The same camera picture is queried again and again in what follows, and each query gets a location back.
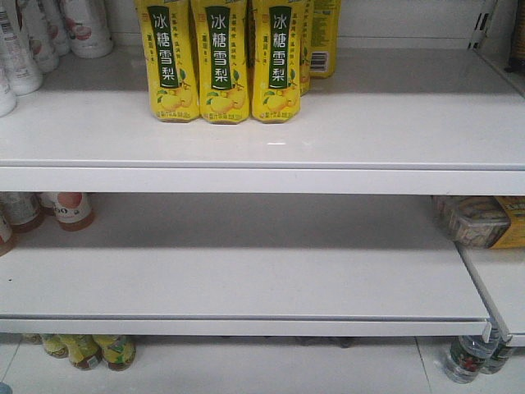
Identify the white shelf unit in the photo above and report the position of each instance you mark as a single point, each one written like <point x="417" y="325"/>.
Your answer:
<point x="318" y="226"/>

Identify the white lychee drink bottle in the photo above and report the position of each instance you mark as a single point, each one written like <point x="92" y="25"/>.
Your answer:
<point x="87" y="28"/>

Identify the clear plastic snack box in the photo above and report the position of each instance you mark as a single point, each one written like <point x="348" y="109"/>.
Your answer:
<point x="474" y="221"/>

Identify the yellow snack box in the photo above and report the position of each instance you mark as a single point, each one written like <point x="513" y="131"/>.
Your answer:
<point x="513" y="236"/>

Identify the clear water bottle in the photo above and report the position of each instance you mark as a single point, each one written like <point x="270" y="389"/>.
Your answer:
<point x="466" y="356"/>

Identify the yellow pear drink bottle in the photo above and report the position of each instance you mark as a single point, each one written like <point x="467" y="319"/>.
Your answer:
<point x="222" y="56"/>
<point x="166" y="36"/>
<point x="276" y="74"/>
<point x="324" y="36"/>

